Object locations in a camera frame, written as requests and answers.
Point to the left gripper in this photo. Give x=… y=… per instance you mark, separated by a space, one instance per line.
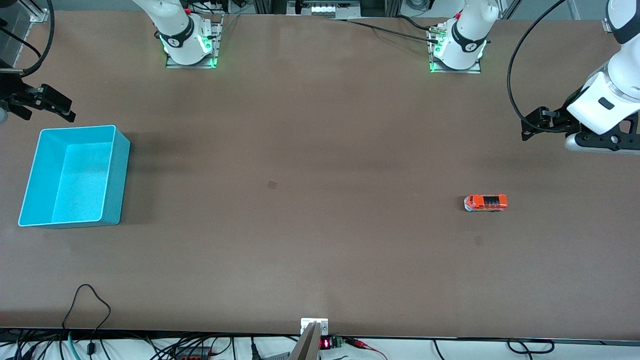
x=564 y=118

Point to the orange toy bus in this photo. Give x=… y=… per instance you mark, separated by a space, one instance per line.
x=487 y=201

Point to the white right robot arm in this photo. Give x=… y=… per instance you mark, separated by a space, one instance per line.
x=175 y=25

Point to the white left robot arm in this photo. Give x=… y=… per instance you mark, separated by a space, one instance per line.
x=465 y=40

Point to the blue plastic box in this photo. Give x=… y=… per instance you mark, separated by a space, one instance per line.
x=75 y=175

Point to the white power strip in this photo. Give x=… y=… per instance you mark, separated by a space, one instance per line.
x=327 y=9

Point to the black and orange power strip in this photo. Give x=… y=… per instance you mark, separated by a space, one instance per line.
x=192 y=354

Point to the red clip leads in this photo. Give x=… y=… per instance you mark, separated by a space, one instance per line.
x=357 y=343

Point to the red digit display module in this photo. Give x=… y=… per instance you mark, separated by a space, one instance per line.
x=326 y=343

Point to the aluminium frame rail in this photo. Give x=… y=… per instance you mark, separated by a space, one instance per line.
x=606 y=25
x=37 y=12

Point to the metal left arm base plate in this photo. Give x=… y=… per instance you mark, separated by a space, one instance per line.
x=457 y=71

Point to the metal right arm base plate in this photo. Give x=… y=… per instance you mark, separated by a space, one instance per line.
x=190 y=65

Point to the white bracket plate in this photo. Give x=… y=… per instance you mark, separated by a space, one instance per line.
x=323 y=326

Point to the grey camera mount bar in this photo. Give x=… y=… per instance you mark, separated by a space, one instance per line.
x=307 y=345

